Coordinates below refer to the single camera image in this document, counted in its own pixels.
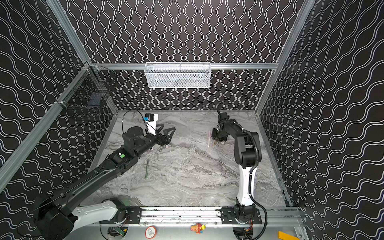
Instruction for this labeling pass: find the red white tape roll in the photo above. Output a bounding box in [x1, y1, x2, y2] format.
[145, 226, 157, 240]

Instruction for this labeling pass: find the small red yellow toy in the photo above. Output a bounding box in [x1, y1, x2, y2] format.
[190, 223, 206, 234]

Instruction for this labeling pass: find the yellow block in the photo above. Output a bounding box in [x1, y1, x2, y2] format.
[278, 231, 300, 240]

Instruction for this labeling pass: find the thin pink pen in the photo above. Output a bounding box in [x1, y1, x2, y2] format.
[208, 131, 211, 148]

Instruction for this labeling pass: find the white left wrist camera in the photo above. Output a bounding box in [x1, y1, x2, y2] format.
[143, 113, 159, 136]

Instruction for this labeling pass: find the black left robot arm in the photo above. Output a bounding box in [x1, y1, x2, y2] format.
[32, 125, 176, 240]

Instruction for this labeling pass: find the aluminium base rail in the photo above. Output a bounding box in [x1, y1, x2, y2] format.
[59, 205, 301, 226]

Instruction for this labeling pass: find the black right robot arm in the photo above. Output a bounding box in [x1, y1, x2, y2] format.
[212, 111, 262, 223]

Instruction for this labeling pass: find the white wire mesh basket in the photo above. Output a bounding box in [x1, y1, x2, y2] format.
[144, 62, 212, 89]

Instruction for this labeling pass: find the black wire mesh basket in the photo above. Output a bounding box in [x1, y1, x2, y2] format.
[58, 66, 118, 122]

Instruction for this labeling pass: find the green pen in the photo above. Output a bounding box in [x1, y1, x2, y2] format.
[145, 160, 149, 179]

